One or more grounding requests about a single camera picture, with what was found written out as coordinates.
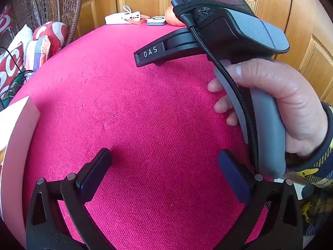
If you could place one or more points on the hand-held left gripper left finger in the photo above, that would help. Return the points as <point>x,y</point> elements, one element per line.
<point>96,172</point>

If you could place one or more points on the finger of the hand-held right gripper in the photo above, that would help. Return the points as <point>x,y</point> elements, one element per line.
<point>149,53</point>

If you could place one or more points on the wicker hanging chair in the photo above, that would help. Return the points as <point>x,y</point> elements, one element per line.
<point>67,5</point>

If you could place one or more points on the person's patterned clothing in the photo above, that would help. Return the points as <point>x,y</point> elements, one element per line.
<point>317,208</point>

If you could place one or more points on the white cardboard tray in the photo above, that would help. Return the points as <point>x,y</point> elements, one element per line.
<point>15,114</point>

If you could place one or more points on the small white square device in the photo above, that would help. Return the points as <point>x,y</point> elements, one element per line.
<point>156,20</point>

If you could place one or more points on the wooden panelled wardrobe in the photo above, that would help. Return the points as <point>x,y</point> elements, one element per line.
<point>299,10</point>

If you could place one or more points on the square red white cushion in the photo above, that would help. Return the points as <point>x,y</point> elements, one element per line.
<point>10,67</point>

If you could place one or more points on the large peach-coloured fruit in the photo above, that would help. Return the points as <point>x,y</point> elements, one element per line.
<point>173,18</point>

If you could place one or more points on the green cloth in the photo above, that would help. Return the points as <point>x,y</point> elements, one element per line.
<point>15,83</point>

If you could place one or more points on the striped colourful cushion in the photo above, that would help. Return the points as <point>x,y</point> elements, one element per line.
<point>37,52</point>

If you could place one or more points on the white power bank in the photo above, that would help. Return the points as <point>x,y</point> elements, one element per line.
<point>117,18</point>

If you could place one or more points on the white pillow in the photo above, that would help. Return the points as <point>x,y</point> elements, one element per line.
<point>22,36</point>

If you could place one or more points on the person's right hand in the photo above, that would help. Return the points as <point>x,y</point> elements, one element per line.
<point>286,91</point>

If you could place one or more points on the round red white cushion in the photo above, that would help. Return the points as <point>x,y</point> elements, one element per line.
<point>52,33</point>

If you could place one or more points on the small red white cushion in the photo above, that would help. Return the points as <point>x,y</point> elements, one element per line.
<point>5,20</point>

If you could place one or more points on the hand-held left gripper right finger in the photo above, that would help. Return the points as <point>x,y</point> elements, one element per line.
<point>234,177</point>

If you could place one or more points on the pink tablecloth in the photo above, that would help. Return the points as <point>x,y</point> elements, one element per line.
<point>145,125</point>

